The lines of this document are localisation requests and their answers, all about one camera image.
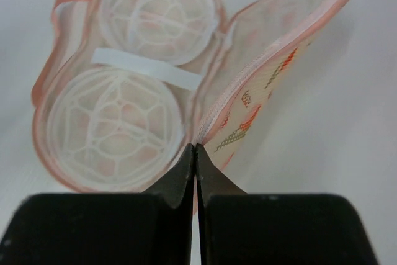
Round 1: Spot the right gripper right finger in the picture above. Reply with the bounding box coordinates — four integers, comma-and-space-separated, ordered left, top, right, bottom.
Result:
195, 145, 378, 264

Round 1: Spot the floral mesh laundry bag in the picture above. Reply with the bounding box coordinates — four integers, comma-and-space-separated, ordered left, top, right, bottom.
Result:
31, 0, 349, 192

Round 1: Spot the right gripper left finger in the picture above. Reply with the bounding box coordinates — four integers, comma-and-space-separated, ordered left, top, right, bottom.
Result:
1, 145, 194, 264

